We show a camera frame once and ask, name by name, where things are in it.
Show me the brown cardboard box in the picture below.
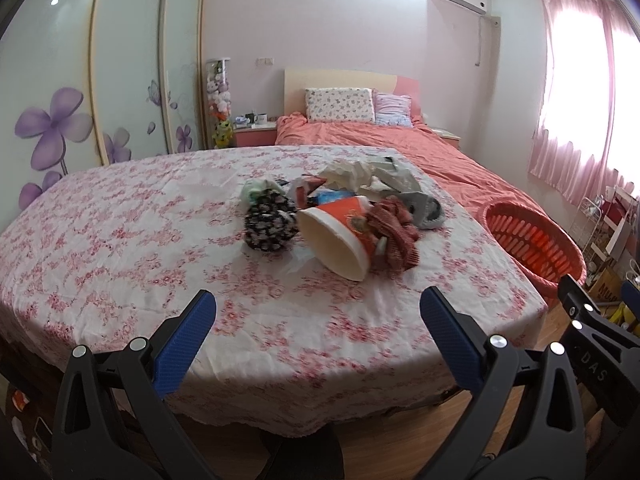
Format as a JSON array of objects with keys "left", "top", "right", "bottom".
[{"left": 588, "top": 266, "right": 622, "bottom": 304}]

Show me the salmon pink bed duvet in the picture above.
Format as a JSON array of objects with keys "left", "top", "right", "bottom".
[{"left": 276, "top": 112, "right": 544, "bottom": 214}]

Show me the yellow bag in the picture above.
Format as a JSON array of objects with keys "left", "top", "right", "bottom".
[{"left": 608, "top": 301, "right": 640, "bottom": 336}]

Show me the blue tissue pack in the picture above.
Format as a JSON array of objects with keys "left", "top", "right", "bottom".
[{"left": 316, "top": 188, "right": 355, "bottom": 206}]

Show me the plush toy display tube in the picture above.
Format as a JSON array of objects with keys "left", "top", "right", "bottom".
[{"left": 205, "top": 58, "right": 233, "bottom": 148}]

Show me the orange paper noodle cup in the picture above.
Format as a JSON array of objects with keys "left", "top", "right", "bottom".
[{"left": 296, "top": 195, "right": 378, "bottom": 282}]

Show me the orange plastic laundry basket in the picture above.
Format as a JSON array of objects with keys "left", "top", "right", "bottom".
[{"left": 476, "top": 200, "right": 587, "bottom": 308}]

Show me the grey sock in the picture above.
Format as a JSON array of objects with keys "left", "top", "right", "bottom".
[{"left": 398, "top": 191, "right": 445, "bottom": 231}]

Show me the white wire rack shelf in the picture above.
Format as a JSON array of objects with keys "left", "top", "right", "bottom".
[{"left": 570, "top": 186, "right": 639, "bottom": 278}]

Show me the black floral sock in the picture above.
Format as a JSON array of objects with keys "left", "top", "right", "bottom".
[{"left": 244, "top": 190, "right": 298, "bottom": 252}]

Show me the floral pink white tablecloth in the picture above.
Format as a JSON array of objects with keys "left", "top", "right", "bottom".
[{"left": 1, "top": 146, "right": 547, "bottom": 437}]

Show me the floral sliding wardrobe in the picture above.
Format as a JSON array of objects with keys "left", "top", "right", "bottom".
[{"left": 1, "top": 0, "right": 205, "bottom": 223}]

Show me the pink window curtain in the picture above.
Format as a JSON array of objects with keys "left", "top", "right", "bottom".
[{"left": 528, "top": 0, "right": 639, "bottom": 205}]

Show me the white red snack wrapper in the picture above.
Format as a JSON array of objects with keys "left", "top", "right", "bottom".
[{"left": 286, "top": 174, "right": 326, "bottom": 209}]

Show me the pink bedside table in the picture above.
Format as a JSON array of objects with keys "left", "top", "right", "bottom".
[
  {"left": 433, "top": 128, "right": 460, "bottom": 150},
  {"left": 234, "top": 122, "right": 277, "bottom": 148}
]

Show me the floral white pillow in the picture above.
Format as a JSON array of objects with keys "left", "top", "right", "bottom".
[{"left": 305, "top": 88, "right": 375, "bottom": 124}]

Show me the red knitted cloth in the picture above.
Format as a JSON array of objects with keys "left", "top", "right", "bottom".
[{"left": 366, "top": 196, "right": 420, "bottom": 274}]

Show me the light green towel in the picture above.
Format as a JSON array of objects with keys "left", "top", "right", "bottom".
[{"left": 240, "top": 179, "right": 284, "bottom": 208}]

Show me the right pink bedside table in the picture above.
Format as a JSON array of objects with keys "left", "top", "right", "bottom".
[{"left": 433, "top": 128, "right": 460, "bottom": 150}]

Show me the silver foil bag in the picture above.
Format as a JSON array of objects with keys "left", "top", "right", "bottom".
[{"left": 367, "top": 156, "right": 422, "bottom": 193}]

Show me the striped pink pillow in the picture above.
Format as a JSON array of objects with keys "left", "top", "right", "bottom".
[{"left": 372, "top": 90, "right": 412, "bottom": 128}]

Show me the beige pink headboard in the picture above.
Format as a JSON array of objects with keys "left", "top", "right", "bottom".
[{"left": 283, "top": 67, "right": 422, "bottom": 119}]

